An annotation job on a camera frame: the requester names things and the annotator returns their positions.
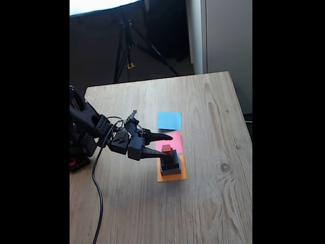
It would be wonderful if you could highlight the small black cube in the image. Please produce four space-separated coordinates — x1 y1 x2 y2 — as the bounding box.
162 150 177 166

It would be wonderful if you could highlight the pink paper sheet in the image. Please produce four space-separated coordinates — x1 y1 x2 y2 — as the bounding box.
155 131 183 156

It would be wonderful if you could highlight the blue paper sheet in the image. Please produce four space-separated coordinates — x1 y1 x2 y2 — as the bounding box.
156 111 183 131

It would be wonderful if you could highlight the medium black block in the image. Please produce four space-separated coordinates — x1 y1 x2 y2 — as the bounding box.
159 150 181 171

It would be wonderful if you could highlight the large flat black block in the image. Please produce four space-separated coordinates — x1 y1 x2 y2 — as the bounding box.
160 154 185 176

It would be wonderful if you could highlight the orange paper sheet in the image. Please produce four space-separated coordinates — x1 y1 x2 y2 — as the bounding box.
156 154 187 183

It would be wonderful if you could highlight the black tripod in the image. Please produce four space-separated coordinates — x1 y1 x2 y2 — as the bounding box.
113 15 181 83

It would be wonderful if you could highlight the white cabinet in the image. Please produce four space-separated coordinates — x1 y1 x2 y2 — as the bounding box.
185 0 253 115

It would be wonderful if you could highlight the bright white panel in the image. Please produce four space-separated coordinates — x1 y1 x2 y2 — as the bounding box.
70 0 143 16

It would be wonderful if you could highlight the bare circuit board camera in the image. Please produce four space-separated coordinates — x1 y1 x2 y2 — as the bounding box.
124 109 139 125

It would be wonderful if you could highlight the black camera cable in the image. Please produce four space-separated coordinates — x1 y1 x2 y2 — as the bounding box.
91 119 125 244

